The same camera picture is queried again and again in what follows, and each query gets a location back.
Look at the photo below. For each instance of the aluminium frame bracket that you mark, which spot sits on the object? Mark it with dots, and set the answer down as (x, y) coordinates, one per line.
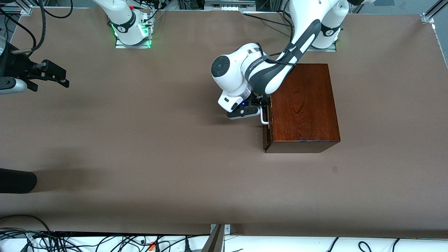
(24, 9)
(428, 17)

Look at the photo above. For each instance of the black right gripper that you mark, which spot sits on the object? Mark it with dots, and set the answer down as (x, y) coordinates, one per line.
(16, 66)

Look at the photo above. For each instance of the aluminium profile post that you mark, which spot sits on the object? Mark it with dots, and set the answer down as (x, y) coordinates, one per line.
(215, 241)

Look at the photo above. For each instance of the dark brown wooden cabinet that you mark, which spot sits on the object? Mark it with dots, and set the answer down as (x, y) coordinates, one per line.
(308, 112)

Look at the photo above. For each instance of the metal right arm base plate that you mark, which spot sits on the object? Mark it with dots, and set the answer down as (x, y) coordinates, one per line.
(120, 46)

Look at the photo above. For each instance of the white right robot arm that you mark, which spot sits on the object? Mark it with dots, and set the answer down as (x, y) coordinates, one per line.
(122, 21)

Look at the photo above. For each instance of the black cylindrical object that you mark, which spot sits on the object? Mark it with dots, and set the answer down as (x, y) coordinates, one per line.
(17, 180)

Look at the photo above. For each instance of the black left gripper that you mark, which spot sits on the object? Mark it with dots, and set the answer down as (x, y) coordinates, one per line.
(259, 100)

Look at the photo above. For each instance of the white power strip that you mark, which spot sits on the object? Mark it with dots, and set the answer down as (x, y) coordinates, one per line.
(229, 7)

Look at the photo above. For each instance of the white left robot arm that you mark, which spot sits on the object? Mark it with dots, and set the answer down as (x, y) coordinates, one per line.
(238, 70)

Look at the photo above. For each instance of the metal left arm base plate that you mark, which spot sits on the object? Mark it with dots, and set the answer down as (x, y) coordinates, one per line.
(329, 49)

